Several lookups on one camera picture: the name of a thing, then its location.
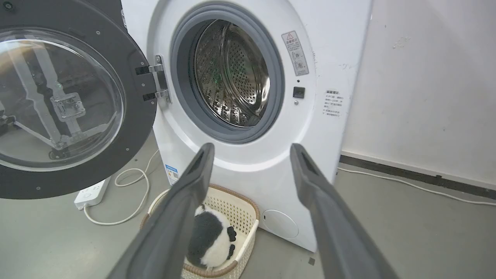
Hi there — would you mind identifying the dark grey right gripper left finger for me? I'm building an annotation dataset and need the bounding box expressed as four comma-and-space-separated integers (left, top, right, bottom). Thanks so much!
107, 143, 215, 279

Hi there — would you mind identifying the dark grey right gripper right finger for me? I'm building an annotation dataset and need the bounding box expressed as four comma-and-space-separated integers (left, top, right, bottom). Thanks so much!
290, 143, 400, 279

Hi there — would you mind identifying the black round washing machine door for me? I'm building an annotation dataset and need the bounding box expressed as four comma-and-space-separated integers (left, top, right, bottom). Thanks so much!
0, 0, 158, 200

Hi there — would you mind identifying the white front-load washing machine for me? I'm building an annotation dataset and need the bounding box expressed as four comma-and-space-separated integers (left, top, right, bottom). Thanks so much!
121, 0, 373, 253

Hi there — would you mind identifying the chrome door hinge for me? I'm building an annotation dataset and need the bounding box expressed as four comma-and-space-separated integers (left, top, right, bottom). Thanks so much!
149, 55, 172, 103

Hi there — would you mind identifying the grey rubber door gasket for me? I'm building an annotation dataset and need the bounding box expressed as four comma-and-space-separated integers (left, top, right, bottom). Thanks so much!
170, 5, 286, 144

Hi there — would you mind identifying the black and white plush toy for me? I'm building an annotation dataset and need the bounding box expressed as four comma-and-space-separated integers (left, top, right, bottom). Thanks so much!
187, 203, 237, 270

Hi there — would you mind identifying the blue energy label sticker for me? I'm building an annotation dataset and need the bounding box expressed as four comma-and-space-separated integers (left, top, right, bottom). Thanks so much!
165, 164, 179, 186

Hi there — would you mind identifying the round white filter cover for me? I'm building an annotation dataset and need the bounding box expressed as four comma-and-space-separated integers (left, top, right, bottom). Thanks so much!
261, 210, 300, 239

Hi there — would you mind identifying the cream plastic laundry basket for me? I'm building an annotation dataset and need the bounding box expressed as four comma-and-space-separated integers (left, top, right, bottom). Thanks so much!
140, 184, 260, 279

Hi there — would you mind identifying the white power strip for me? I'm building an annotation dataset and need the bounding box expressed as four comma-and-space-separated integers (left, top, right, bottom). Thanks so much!
74, 176, 111, 210

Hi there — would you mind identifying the black baseboard strip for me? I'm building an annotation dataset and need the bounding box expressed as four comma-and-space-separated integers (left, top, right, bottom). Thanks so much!
340, 155, 496, 200

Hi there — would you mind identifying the printed text instruction label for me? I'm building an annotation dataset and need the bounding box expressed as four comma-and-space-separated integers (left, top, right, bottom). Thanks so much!
323, 90, 343, 118

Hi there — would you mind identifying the stainless steel perforated drum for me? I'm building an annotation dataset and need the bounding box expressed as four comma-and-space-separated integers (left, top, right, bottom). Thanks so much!
194, 19, 271, 127

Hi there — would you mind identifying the warning label sticker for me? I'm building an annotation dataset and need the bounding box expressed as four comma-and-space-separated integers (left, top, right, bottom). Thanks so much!
281, 31, 310, 76

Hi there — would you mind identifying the white power strip cable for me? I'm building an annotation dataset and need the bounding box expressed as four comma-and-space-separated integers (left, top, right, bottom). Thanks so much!
83, 149, 160, 226

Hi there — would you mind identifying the white cable along wall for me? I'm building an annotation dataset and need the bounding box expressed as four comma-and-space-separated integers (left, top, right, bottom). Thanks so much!
338, 167, 496, 206

